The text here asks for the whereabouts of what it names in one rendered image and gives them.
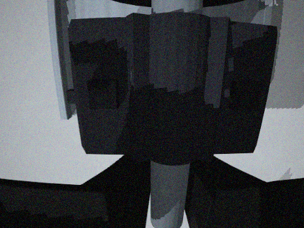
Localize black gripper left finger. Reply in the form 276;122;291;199
0;155;151;228

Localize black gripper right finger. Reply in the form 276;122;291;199
184;156;304;228

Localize grey metal shaft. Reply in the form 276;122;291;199
150;0;203;228

